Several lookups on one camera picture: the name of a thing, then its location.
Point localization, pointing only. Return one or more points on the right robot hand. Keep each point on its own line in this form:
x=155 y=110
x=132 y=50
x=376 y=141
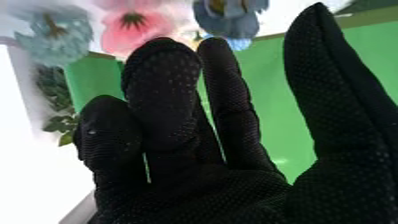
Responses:
x=178 y=166

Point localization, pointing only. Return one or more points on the pink flower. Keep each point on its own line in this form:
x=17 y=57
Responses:
x=127 y=28

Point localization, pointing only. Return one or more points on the white sheet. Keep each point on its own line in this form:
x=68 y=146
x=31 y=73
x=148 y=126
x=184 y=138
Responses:
x=24 y=173

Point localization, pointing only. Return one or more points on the pale blue flower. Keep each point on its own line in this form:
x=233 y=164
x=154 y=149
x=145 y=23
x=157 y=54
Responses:
x=56 y=36

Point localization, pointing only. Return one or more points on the grey-blue flower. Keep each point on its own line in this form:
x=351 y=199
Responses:
x=228 y=21

